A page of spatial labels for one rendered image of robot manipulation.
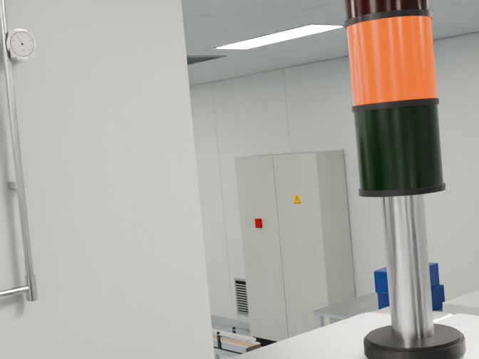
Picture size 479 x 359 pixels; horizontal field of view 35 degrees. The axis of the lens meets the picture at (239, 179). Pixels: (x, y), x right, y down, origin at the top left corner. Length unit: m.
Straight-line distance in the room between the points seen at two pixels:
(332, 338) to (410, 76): 0.19
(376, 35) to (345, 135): 7.11
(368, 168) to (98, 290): 1.56
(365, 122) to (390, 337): 0.13
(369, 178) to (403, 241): 0.04
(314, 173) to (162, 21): 5.30
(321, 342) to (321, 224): 6.80
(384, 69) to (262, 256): 7.57
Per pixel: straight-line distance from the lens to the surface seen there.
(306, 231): 7.46
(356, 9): 0.45
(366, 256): 7.55
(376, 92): 0.44
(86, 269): 1.94
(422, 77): 0.44
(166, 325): 2.08
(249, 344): 4.95
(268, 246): 7.90
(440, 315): 0.57
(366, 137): 0.44
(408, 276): 0.46
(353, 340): 0.51
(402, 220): 0.45
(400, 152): 0.43
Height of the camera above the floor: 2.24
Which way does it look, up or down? 3 degrees down
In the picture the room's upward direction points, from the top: 5 degrees counter-clockwise
